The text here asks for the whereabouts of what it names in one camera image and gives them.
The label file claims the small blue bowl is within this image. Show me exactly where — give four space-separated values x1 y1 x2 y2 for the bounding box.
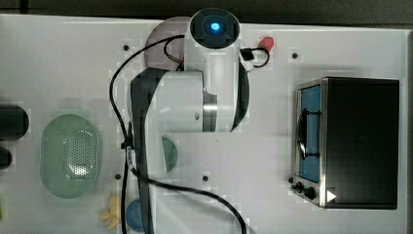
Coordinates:
126 199 145 234

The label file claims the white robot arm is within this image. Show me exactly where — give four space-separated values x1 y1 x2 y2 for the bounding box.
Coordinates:
130 8 249 234

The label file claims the small green bowl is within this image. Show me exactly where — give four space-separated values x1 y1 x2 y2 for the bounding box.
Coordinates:
162 136 178 173

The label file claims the red green felt strawberry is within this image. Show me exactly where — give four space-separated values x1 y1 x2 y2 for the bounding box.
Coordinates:
258 36 275 52

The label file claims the black cylinder at left edge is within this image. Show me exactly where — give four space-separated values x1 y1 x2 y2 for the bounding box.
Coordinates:
0 104 29 141

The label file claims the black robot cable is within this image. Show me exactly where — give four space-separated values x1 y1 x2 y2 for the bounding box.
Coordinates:
108 34 248 234

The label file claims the small black object left edge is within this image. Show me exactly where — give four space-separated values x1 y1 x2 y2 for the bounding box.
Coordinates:
0 147 13 170

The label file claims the grey round plate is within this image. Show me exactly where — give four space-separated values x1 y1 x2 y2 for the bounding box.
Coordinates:
144 17 190 70

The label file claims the yellow felt banana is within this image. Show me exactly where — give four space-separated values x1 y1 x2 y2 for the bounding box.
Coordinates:
98 195 122 230

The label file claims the green perforated oval basket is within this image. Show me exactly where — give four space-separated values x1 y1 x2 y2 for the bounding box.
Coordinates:
40 114 101 199

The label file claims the black steel toaster oven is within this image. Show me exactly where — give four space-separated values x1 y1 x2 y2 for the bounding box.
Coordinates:
288 77 399 210

